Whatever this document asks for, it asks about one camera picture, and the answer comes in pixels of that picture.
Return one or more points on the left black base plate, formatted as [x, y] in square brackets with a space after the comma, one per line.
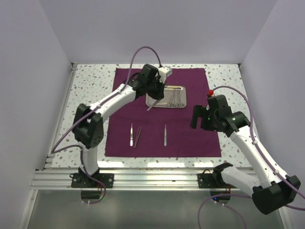
[83, 181]

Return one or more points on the aluminium mounting rail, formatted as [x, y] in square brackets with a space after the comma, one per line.
[172, 179]

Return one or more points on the thin steel tweezers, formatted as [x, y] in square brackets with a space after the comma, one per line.
[137, 136]
[156, 102]

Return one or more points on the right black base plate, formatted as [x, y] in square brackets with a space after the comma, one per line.
[206, 180]

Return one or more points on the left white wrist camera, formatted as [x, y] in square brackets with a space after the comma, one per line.
[164, 71]

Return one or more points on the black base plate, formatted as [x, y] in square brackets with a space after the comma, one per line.
[206, 180]
[83, 181]

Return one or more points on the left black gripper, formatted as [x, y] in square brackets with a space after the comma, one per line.
[159, 94]

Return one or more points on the steel forceps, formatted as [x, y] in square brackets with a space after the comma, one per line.
[172, 99]

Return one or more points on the steel scissors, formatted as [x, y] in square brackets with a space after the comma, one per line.
[178, 102]

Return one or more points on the purple surgical cloth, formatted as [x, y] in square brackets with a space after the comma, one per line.
[135, 131]

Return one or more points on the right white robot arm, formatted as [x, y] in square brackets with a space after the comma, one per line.
[271, 188]

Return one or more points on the wide steel tweezers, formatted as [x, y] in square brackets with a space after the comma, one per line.
[131, 135]

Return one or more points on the steel instrument tray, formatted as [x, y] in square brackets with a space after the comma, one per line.
[168, 90]

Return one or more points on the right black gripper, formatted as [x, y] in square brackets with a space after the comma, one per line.
[201, 111]

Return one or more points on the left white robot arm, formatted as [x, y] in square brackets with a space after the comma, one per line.
[89, 120]

